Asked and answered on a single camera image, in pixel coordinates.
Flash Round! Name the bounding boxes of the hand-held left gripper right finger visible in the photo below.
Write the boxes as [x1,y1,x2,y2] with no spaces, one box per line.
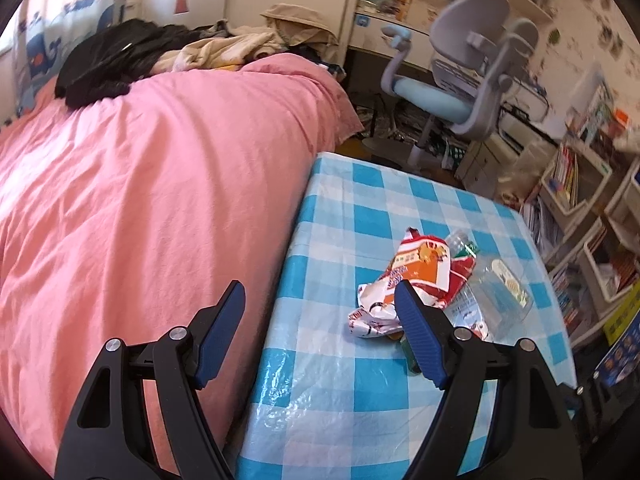
[394,279,586,480]

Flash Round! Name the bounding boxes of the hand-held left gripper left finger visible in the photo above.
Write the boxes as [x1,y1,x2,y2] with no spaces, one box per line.
[54,280,247,480]

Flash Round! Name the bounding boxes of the red orange snack wrapper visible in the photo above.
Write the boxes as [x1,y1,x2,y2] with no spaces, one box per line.
[347,227,478,341]

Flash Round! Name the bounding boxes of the clear plastic bottle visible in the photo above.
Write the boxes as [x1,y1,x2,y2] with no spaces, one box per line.
[442,229,533,343]

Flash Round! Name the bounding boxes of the blue checked tablecloth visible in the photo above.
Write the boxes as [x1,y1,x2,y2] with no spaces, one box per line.
[235,151,578,480]

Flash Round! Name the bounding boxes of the row of books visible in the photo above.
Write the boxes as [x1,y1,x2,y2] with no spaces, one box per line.
[550,262,591,336]

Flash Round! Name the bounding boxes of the pile of newspapers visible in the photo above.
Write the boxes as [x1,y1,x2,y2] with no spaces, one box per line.
[520,195,557,261]

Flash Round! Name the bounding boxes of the pink bed blanket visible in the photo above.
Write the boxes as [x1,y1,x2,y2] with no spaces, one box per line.
[0,52,366,478]

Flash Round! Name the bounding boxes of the white drawer unit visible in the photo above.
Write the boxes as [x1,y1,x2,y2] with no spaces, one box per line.
[457,137,521,196]

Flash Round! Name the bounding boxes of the blue yellow printed bag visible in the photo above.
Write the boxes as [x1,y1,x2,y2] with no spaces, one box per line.
[592,280,640,388]

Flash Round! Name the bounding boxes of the white printer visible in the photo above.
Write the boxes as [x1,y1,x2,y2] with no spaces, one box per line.
[497,105,551,153]

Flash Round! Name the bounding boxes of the white tiered storage rack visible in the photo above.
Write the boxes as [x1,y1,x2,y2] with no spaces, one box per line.
[540,125,640,306]

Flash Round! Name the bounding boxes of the beige clothing pile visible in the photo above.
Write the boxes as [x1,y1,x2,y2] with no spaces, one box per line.
[155,2,341,73]

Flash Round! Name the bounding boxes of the black clothing pile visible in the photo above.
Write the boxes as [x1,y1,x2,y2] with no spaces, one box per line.
[54,18,206,110]

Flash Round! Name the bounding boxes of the grey blue desk chair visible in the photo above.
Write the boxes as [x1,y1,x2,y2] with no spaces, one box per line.
[362,0,541,171]

